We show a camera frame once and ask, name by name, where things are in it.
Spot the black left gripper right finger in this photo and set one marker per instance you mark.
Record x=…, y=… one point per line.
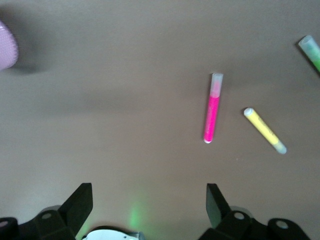
x=220, y=212

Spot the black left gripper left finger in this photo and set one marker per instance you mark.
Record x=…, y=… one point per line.
x=72, y=212

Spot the pink marker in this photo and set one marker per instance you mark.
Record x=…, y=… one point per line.
x=212, y=117

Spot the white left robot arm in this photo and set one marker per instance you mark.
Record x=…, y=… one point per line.
x=105, y=235

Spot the yellow marker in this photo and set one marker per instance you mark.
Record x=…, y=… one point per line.
x=263, y=130

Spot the pink mesh cup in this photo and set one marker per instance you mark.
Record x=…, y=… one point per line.
x=7, y=47

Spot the green marker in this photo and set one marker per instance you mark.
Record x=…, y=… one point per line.
x=312, y=51

